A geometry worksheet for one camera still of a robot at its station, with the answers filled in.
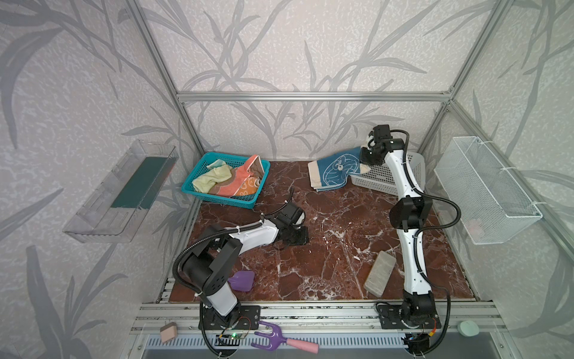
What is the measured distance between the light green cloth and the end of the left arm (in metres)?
0.43

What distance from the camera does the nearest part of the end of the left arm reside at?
682mm

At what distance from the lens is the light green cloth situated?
101cm
